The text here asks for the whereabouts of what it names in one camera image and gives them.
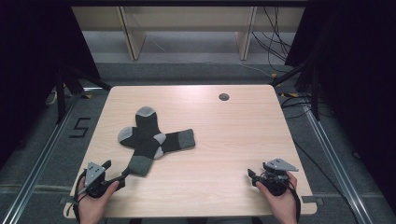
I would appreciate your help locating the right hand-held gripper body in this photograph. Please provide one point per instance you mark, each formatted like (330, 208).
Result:
(274, 182)

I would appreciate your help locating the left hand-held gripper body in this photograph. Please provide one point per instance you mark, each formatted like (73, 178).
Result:
(95, 174)

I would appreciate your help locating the black and grey sock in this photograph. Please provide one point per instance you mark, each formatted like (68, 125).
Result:
(179, 140)
(146, 127)

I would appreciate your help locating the person's right hand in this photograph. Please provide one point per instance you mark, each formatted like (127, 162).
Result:
(283, 207)

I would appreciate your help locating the person's left hand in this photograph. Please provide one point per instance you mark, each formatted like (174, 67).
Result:
(93, 208)

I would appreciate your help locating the black tape strip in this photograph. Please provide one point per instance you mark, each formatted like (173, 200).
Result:
(70, 199)
(313, 199)

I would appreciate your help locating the black metal stand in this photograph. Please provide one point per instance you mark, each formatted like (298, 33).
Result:
(60, 93)
(315, 93)

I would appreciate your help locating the black curtain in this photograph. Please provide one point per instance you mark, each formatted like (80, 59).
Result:
(358, 77)
(31, 62)

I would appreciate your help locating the aluminium floor rail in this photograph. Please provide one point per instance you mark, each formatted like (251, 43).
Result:
(37, 168)
(339, 168)

